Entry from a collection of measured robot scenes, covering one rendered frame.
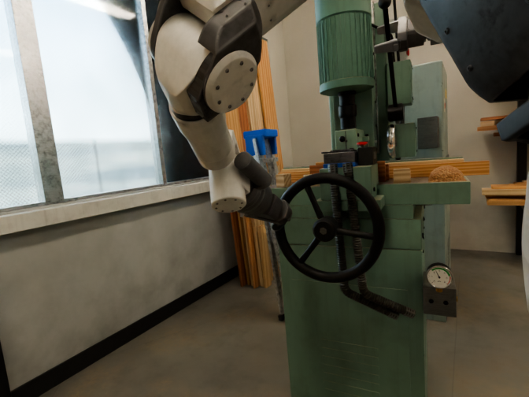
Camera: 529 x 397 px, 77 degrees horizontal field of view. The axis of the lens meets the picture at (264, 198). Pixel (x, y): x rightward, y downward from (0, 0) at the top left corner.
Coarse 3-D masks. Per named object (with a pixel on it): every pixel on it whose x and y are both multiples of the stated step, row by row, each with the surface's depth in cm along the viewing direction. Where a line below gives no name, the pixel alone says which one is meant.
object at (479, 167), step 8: (392, 168) 107; (400, 168) 106; (416, 168) 104; (424, 168) 103; (432, 168) 102; (464, 168) 98; (472, 168) 97; (480, 168) 97; (488, 168) 96; (296, 176) 122; (392, 176) 108; (416, 176) 104; (424, 176) 103
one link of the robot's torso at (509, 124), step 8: (528, 104) 38; (512, 112) 40; (520, 112) 39; (528, 112) 38; (504, 120) 41; (512, 120) 40; (520, 120) 39; (528, 120) 38; (504, 128) 41; (512, 128) 40; (520, 128) 39; (528, 128) 38; (504, 136) 42; (512, 136) 40; (520, 136) 41; (528, 136) 41
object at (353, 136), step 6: (336, 132) 109; (342, 132) 108; (348, 132) 108; (354, 132) 107; (360, 132) 112; (336, 138) 110; (348, 138) 108; (354, 138) 107; (360, 138) 112; (336, 144) 110; (342, 144) 109; (348, 144) 108; (354, 144) 107
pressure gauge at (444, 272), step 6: (432, 264) 88; (438, 264) 87; (444, 264) 87; (432, 270) 86; (438, 270) 86; (444, 270) 85; (450, 270) 86; (426, 276) 87; (432, 276) 87; (444, 276) 85; (450, 276) 85; (432, 282) 87; (438, 282) 86; (444, 282) 86; (450, 282) 85; (438, 288) 86
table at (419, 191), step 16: (464, 176) 96; (272, 192) 110; (304, 192) 105; (384, 192) 95; (400, 192) 93; (416, 192) 91; (432, 192) 89; (448, 192) 88; (464, 192) 86; (320, 208) 94
